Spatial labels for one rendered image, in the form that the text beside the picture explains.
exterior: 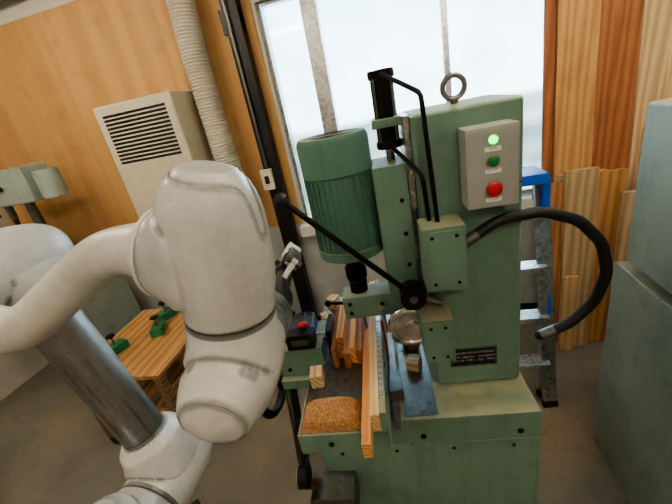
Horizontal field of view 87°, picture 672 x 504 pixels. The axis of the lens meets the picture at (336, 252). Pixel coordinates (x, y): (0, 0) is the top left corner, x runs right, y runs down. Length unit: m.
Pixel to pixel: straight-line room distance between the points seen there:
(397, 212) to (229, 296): 0.58
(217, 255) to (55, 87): 2.87
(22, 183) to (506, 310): 2.69
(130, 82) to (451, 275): 2.41
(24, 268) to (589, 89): 2.26
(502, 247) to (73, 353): 0.95
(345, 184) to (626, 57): 1.79
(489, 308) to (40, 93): 3.03
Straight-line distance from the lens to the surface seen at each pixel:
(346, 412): 0.89
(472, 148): 0.75
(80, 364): 0.93
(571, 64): 2.24
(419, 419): 1.03
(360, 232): 0.87
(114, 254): 0.44
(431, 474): 1.19
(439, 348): 0.90
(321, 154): 0.82
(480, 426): 1.07
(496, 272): 0.93
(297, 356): 1.06
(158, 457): 1.04
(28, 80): 3.30
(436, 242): 0.77
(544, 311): 1.91
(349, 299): 1.00
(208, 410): 0.40
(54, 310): 0.55
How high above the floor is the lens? 1.57
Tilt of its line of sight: 23 degrees down
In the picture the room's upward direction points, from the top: 12 degrees counter-clockwise
